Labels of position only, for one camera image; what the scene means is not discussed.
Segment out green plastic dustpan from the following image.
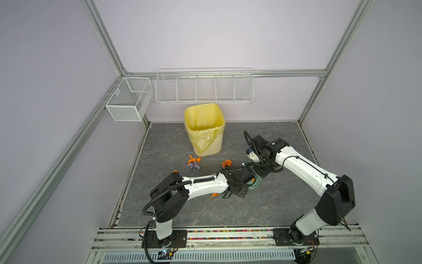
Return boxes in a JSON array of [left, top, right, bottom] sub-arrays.
[[247, 168, 263, 190]]

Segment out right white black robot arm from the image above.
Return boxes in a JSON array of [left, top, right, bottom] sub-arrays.
[[245, 135, 356, 244]]

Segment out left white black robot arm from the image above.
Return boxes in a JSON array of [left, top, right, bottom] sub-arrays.
[[142, 164, 258, 240]]

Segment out orange purple scraps near bin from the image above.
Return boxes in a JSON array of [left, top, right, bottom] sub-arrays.
[[187, 155, 202, 170]]

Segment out orange scrap centre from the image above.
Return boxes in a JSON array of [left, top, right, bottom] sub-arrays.
[[222, 159, 233, 168]]

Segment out yellow lined trash bin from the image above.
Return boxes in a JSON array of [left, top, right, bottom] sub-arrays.
[[184, 103, 226, 157]]

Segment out small white mesh basket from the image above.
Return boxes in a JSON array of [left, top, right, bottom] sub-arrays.
[[105, 77, 153, 122]]

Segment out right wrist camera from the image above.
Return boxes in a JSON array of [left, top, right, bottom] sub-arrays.
[[246, 148, 260, 163]]

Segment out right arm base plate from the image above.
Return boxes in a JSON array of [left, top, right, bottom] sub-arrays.
[[273, 228, 320, 246]]

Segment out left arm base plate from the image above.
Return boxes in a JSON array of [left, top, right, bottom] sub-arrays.
[[142, 229, 187, 249]]

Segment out long white wire shelf basket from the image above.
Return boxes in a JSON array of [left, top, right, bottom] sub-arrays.
[[155, 68, 255, 104]]

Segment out aluminium front rail frame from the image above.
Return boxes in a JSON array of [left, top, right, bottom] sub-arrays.
[[86, 225, 378, 264]]

